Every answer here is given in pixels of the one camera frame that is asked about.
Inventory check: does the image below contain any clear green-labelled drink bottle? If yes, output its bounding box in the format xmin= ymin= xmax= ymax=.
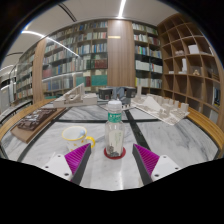
xmin=104 ymin=99 xmax=126 ymax=158

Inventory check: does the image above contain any straight ceiling light strip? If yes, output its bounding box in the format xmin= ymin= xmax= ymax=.
xmin=117 ymin=0 xmax=128 ymax=20

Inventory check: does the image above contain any flat round red coaster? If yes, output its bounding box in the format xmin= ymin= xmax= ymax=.
xmin=103 ymin=146 xmax=127 ymax=160

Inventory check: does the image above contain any wide book-filled shelf unit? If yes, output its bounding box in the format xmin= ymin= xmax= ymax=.
xmin=14 ymin=19 xmax=109 ymax=101

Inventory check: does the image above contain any white sprawling architectural model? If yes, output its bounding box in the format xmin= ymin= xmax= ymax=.
xmin=129 ymin=93 xmax=190 ymax=126

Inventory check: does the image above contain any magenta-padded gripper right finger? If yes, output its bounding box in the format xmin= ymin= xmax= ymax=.
xmin=131 ymin=143 xmax=183 ymax=186

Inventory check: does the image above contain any wooden cubby shelf unit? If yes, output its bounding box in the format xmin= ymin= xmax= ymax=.
xmin=156 ymin=13 xmax=224 ymax=131

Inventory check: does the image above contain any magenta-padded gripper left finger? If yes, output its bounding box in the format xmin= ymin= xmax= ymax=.
xmin=42 ymin=142 xmax=93 ymax=186

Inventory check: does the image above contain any white mug with yellow handle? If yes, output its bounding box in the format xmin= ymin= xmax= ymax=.
xmin=61 ymin=125 xmax=96 ymax=153

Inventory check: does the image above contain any white stepped architectural model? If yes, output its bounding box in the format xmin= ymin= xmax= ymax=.
xmin=53 ymin=83 xmax=99 ymax=108

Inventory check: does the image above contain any dark grey building model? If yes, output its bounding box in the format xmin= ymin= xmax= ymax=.
xmin=98 ymin=85 xmax=138 ymax=111

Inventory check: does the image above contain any brown building model on board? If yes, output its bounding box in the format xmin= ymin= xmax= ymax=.
xmin=10 ymin=107 xmax=67 ymax=144

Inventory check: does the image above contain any narrow book-filled shelf unit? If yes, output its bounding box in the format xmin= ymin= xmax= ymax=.
xmin=132 ymin=21 xmax=164 ymax=90

